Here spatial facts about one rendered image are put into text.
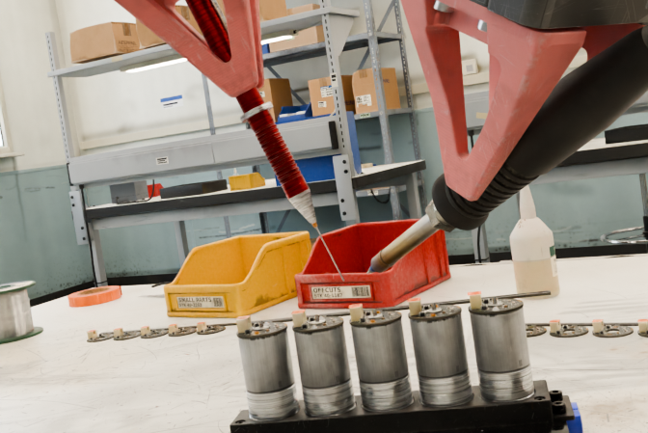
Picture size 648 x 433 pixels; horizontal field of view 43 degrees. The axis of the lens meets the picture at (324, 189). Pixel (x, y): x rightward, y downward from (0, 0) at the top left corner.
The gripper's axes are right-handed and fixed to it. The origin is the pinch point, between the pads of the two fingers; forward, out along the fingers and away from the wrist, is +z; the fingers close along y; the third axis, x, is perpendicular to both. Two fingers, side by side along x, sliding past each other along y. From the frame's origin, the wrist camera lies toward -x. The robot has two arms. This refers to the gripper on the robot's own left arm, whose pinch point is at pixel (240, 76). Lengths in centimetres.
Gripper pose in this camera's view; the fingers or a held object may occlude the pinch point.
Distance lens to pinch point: 38.6
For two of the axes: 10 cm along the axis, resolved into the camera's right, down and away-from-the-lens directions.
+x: -8.8, 4.5, 1.6
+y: 1.4, -0.7, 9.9
